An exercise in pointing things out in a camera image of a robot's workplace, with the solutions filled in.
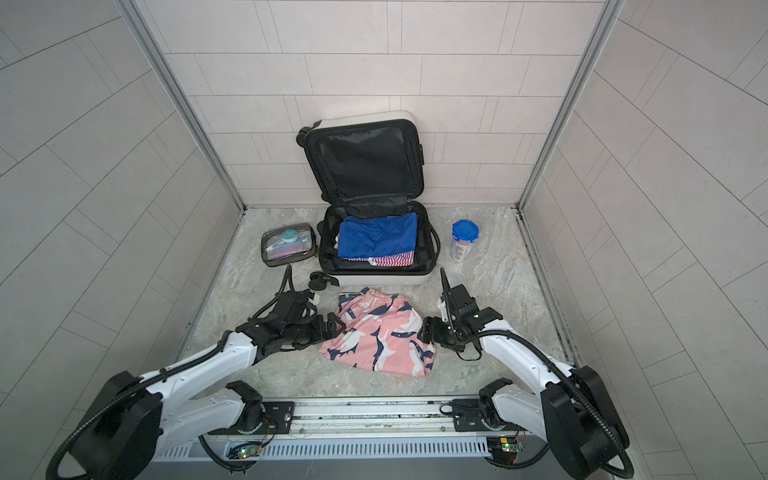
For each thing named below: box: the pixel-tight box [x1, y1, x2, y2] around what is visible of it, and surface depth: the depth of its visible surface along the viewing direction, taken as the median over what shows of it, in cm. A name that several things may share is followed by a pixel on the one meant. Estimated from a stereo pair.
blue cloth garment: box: [338, 212, 418, 259], surface depth 101 cm
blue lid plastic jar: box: [451, 218, 480, 262], surface depth 96 cm
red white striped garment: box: [343, 250, 415, 267], surface depth 98 cm
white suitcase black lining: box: [296, 111, 441, 290], surface depth 98 cm
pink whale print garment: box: [319, 287, 436, 377], surface depth 82 cm
